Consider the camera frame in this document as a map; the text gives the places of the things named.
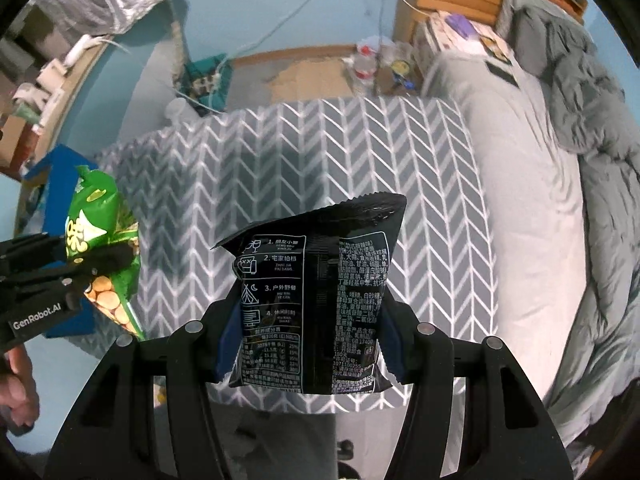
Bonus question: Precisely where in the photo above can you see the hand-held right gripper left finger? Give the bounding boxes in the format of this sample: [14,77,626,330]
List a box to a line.
[42,300,241,480]

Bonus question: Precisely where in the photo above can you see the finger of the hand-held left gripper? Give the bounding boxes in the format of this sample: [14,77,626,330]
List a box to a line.
[47,242,142,288]
[0,232,68,267]

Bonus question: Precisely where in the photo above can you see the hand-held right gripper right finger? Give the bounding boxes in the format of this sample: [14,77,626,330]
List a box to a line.
[377,295,576,480]

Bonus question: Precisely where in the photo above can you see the green pea snack bag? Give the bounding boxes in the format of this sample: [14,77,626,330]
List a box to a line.
[64,165,147,341]

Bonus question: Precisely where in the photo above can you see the blue cardboard box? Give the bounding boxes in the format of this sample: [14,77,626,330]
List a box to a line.
[20,144,141,337]

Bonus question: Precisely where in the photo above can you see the black snack bag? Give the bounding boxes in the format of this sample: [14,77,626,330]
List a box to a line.
[210,192,408,396]

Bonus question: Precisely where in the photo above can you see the person's left hand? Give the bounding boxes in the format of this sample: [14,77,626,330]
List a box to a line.
[0,347,41,429]

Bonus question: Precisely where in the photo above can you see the wooden shelf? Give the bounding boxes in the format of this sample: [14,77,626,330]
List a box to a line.
[0,35,112,181]

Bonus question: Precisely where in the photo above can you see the white electric kettle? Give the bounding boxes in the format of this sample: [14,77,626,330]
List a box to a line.
[165,97,202,125]

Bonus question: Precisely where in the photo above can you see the grey chevron tablecloth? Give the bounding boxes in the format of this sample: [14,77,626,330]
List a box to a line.
[75,96,501,416]

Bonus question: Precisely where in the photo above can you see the grey bed sheet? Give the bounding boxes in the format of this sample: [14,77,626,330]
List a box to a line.
[420,0,586,411]

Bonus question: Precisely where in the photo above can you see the teal plastic basket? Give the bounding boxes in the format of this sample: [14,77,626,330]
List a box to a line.
[182,55,233,111]

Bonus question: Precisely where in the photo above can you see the clear plastic bottles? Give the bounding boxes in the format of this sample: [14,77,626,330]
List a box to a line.
[350,35,426,93]

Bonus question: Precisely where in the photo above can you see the grey duvet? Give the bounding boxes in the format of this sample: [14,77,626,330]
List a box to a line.
[515,7,640,453]

